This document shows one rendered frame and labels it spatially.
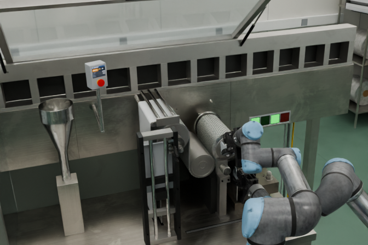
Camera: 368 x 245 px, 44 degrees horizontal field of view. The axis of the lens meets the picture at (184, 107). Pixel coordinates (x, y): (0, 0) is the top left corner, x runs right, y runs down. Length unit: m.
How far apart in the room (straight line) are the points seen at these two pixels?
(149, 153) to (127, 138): 0.45
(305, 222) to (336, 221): 2.44
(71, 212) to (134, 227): 0.30
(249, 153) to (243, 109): 0.74
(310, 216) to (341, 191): 0.36
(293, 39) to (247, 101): 0.40
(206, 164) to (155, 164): 0.30
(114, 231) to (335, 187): 1.02
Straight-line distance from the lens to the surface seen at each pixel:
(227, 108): 2.41
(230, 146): 1.93
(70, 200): 2.12
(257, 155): 1.74
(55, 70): 2.14
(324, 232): 3.71
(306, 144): 3.02
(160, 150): 1.88
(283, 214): 1.39
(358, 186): 1.86
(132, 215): 2.28
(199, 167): 2.10
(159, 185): 1.96
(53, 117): 1.90
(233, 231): 2.17
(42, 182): 2.37
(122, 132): 2.29
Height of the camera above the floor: 2.25
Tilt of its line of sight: 23 degrees down
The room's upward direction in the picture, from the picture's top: 1 degrees counter-clockwise
